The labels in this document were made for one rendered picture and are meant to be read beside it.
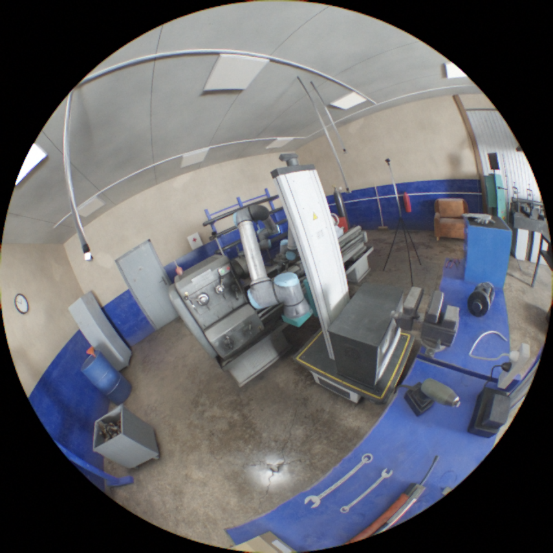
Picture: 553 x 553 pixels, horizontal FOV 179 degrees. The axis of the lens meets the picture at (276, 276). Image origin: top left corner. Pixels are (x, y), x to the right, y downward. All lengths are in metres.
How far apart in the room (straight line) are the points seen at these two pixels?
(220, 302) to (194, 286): 0.28
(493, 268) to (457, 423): 0.97
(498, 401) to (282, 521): 0.79
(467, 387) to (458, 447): 0.25
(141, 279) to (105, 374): 2.53
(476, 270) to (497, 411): 0.94
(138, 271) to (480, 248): 5.51
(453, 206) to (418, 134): 1.92
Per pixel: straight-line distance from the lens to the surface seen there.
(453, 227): 4.58
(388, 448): 0.75
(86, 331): 4.60
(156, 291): 4.89
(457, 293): 1.34
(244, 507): 1.82
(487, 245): 1.39
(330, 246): 1.19
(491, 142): 5.46
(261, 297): 1.12
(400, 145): 5.34
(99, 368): 3.52
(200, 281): 1.57
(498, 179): 4.38
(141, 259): 4.83
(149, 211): 4.95
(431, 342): 0.95
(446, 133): 5.27
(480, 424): 0.82
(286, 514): 0.79
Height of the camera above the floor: 1.60
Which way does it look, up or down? 22 degrees down
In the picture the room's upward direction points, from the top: 21 degrees counter-clockwise
